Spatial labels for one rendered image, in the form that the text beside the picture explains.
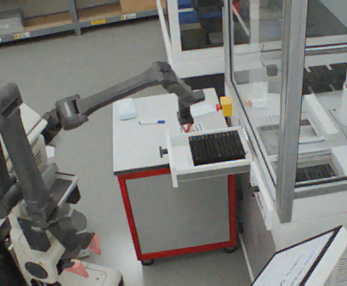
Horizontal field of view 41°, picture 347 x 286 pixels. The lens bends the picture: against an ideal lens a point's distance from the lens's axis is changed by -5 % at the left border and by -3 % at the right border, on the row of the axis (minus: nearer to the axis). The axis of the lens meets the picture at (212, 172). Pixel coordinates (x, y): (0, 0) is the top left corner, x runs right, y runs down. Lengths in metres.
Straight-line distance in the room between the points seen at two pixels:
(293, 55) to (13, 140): 0.76
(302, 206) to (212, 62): 1.36
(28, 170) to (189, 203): 1.27
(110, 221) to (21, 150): 1.87
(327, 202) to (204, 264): 1.26
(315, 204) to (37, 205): 0.90
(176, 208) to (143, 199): 0.18
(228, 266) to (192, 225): 0.36
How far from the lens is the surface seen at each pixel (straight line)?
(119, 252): 2.90
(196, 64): 2.77
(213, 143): 2.09
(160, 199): 2.40
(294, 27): 1.26
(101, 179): 3.42
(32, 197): 1.38
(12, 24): 5.76
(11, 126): 1.24
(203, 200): 2.44
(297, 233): 1.73
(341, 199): 1.69
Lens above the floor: 2.15
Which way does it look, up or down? 40 degrees down
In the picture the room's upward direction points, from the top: 3 degrees counter-clockwise
